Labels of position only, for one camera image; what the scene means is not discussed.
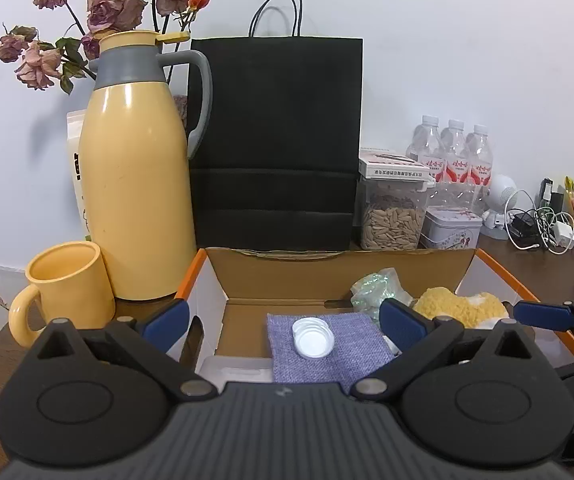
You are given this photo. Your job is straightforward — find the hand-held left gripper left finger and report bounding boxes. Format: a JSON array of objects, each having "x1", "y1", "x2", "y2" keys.
[{"x1": 38, "y1": 299, "x2": 218, "y2": 402}]

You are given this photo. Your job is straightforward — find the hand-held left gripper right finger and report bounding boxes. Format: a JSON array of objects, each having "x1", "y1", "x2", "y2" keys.
[{"x1": 351, "y1": 298, "x2": 535, "y2": 401}]

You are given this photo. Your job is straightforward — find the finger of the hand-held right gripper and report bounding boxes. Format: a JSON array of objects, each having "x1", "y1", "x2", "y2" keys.
[{"x1": 513, "y1": 301, "x2": 574, "y2": 333}]

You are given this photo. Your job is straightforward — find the yellow sponge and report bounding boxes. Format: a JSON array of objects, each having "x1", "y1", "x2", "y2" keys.
[{"x1": 412, "y1": 286, "x2": 510, "y2": 331}]

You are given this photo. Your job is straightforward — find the purple fabric pouch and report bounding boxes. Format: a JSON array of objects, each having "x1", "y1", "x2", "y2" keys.
[{"x1": 267, "y1": 312, "x2": 396, "y2": 395}]

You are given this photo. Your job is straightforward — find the clear plastic box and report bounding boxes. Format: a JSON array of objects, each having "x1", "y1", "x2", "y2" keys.
[{"x1": 199, "y1": 355, "x2": 275, "y2": 386}]

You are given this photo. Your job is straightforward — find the white round plastic lid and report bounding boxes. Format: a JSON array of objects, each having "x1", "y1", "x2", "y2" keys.
[
  {"x1": 292, "y1": 317, "x2": 328, "y2": 343},
  {"x1": 298, "y1": 326, "x2": 336, "y2": 360}
]

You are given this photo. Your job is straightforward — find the orange cardboard box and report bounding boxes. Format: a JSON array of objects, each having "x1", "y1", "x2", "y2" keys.
[{"x1": 174, "y1": 246, "x2": 574, "y2": 386}]

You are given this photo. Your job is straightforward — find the white charger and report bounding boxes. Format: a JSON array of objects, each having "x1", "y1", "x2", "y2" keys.
[{"x1": 552, "y1": 220, "x2": 574, "y2": 250}]

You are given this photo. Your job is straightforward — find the yellow mug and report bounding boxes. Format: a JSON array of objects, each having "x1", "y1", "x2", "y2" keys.
[{"x1": 8, "y1": 241, "x2": 116, "y2": 348}]

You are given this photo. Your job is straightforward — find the white tin box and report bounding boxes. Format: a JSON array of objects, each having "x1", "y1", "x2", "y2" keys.
[{"x1": 423, "y1": 205, "x2": 482, "y2": 251}]

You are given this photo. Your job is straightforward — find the clear seed container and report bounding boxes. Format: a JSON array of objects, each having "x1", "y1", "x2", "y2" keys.
[{"x1": 357, "y1": 147, "x2": 435, "y2": 252}]

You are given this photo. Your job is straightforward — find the black standing device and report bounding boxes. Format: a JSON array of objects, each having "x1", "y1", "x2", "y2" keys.
[{"x1": 539, "y1": 177, "x2": 565, "y2": 216}]

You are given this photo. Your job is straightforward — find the white desk fan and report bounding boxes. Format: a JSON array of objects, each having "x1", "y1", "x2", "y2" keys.
[{"x1": 482, "y1": 174, "x2": 520, "y2": 241}]

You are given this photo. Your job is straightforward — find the yellow thermos jug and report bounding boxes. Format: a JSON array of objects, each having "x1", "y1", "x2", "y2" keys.
[{"x1": 78, "y1": 30, "x2": 214, "y2": 301}]

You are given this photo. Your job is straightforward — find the clear water bottle red label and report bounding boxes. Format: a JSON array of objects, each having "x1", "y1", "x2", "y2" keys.
[
  {"x1": 466, "y1": 124, "x2": 495, "y2": 211},
  {"x1": 406, "y1": 115, "x2": 442, "y2": 206},
  {"x1": 439, "y1": 120, "x2": 469, "y2": 206}
]

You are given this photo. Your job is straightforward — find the white packet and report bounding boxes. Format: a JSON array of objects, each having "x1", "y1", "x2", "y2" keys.
[{"x1": 66, "y1": 110, "x2": 92, "y2": 241}]

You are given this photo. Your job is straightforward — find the black paper bag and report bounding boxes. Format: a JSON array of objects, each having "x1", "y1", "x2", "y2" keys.
[{"x1": 187, "y1": 0, "x2": 365, "y2": 252}]

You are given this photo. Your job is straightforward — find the dried rose bouquet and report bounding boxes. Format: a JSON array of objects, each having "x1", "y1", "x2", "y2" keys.
[{"x1": 0, "y1": 0, "x2": 212, "y2": 96}]

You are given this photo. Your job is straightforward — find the tangle of chargers and cables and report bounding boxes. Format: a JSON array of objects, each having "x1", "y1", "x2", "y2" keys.
[{"x1": 504, "y1": 190, "x2": 574, "y2": 254}]

